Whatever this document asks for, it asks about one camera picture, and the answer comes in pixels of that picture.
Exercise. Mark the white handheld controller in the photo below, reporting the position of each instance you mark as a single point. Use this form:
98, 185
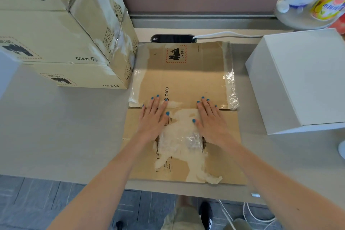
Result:
342, 150

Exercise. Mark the person's left forearm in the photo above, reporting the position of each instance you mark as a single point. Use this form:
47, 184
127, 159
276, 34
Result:
107, 184

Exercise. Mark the person's right forearm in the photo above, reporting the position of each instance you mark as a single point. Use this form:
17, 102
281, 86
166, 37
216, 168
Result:
269, 178

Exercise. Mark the person's right hand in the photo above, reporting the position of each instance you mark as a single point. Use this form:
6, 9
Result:
213, 124

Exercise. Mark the person's left hand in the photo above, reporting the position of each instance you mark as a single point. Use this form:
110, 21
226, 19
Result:
152, 124

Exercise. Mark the black striped shoe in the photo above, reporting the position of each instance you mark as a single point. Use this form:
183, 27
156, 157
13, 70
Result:
205, 215

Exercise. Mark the white box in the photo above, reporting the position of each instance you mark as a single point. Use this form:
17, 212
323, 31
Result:
304, 76

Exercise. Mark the black desk power socket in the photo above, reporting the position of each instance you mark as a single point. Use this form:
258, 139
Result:
172, 38

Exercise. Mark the small white round cap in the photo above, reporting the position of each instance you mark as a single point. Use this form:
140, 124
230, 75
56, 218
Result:
282, 6

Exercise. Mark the round beige shelf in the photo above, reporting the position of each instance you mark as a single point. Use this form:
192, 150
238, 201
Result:
296, 19

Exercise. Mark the small black floor object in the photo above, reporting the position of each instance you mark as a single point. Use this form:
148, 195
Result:
119, 225

